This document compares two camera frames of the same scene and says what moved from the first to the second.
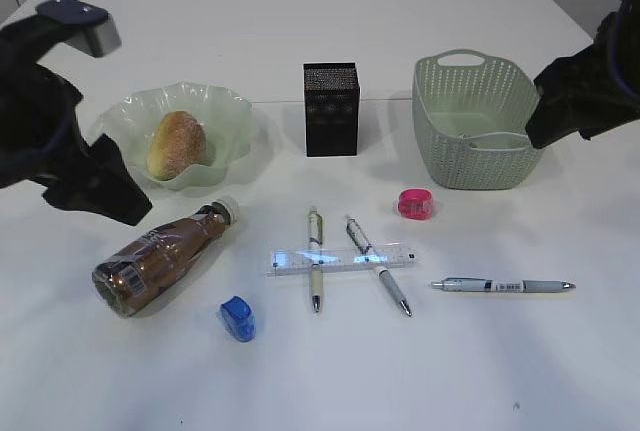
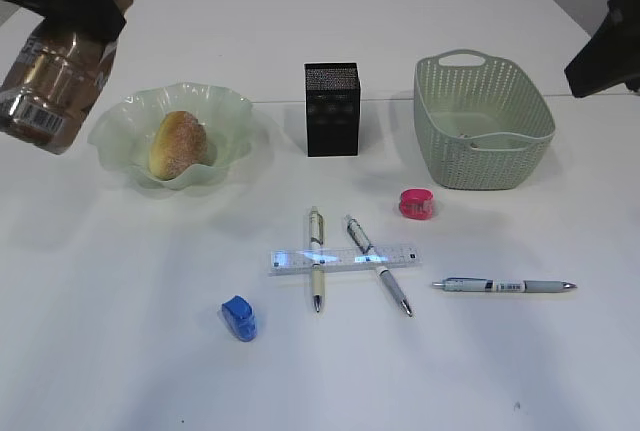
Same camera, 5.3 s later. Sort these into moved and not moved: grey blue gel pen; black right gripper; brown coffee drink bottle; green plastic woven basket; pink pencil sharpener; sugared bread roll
Moved: brown coffee drink bottle; black right gripper
Not moved: green plastic woven basket; sugared bread roll; pink pencil sharpener; grey blue gel pen
